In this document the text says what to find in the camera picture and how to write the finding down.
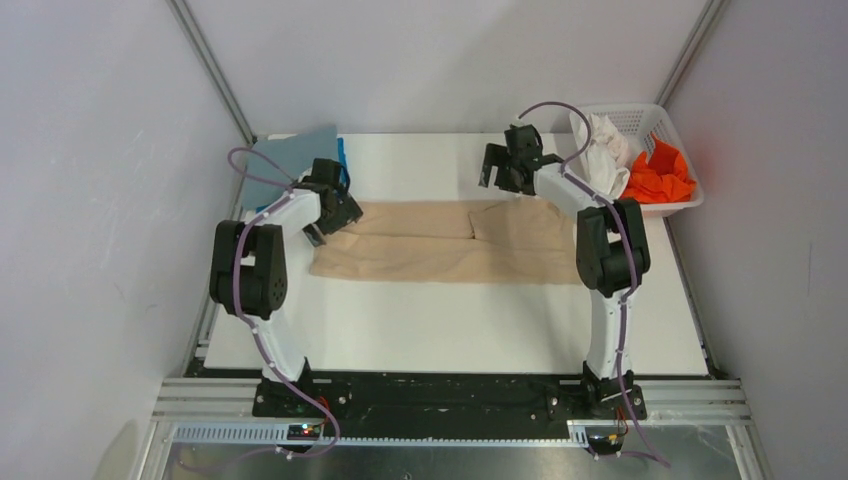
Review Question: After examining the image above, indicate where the beige t-shirt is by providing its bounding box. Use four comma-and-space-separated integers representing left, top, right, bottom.
310, 197, 580, 285

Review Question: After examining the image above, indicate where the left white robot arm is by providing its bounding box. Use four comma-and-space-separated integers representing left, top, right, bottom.
209, 158, 363, 416

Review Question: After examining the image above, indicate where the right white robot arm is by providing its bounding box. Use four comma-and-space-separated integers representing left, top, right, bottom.
479, 125, 651, 421

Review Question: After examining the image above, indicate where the folded blue t-shirt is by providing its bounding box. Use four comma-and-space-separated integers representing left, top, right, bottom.
337, 137, 351, 192

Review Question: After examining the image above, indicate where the folded grey t-shirt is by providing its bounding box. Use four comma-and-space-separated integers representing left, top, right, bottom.
240, 126, 339, 210

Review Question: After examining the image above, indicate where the white crumpled t-shirt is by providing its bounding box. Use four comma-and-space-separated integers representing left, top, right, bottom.
570, 113, 632, 198

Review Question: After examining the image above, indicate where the white plastic laundry basket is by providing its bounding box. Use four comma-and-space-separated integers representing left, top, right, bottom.
570, 104, 704, 217

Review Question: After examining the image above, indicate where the orange crumpled t-shirt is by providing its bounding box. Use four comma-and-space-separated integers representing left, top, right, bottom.
622, 133, 697, 205

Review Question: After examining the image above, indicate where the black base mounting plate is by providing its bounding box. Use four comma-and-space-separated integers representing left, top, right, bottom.
252, 369, 624, 441

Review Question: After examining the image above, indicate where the left controller board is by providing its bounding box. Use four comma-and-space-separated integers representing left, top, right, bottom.
286, 423, 323, 442

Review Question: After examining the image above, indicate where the controller board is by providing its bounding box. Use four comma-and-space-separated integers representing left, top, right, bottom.
286, 423, 323, 442
586, 434, 626, 457

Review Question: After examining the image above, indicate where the right controller board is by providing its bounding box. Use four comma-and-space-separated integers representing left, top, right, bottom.
586, 434, 626, 457

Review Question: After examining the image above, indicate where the left corner aluminium post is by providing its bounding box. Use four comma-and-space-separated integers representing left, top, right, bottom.
166, 0, 257, 146

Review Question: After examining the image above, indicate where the corner aluminium post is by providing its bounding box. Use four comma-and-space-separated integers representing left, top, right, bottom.
655, 0, 731, 108
166, 0, 257, 146

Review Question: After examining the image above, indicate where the right corner aluminium post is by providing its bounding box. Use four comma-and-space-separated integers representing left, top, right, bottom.
655, 0, 731, 108

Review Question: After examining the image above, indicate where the aluminium frame rail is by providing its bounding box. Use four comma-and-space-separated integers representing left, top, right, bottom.
136, 371, 772, 479

